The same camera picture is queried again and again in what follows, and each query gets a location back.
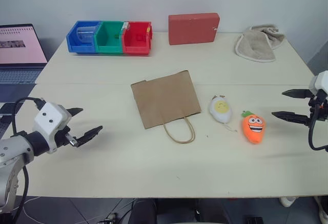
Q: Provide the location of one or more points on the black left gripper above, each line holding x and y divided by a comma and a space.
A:
62, 138

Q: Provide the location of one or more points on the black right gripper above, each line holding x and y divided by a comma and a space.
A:
320, 108

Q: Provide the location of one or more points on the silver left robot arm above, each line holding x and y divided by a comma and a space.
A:
12, 149

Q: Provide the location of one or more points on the orange carrot plush toy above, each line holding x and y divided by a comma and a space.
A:
253, 129

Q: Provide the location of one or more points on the beige towel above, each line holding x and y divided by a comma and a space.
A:
256, 45

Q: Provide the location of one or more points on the white egg plush toy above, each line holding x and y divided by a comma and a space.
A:
220, 110

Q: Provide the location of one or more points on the blue plastic storage bin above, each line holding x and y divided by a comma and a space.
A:
74, 45

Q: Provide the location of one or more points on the dark flat device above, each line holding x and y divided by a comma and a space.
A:
6, 108

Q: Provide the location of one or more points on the green plastic storage bin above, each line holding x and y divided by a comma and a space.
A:
109, 47

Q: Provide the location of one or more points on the clear plastic cup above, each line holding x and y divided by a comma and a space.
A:
85, 34

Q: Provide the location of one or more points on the red plastic storage bin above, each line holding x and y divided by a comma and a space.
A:
135, 47

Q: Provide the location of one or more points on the open laptop with pink screen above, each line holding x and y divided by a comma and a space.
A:
18, 52

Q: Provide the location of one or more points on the white object under table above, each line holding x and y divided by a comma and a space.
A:
286, 201

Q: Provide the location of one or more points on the white shoe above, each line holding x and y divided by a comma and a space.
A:
323, 210

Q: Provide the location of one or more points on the red rectangular box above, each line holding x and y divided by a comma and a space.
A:
192, 29

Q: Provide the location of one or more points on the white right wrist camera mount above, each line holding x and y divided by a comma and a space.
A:
319, 81

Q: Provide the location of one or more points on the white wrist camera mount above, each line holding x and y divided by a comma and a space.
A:
48, 117
319, 81

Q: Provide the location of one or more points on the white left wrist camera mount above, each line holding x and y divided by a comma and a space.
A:
48, 117

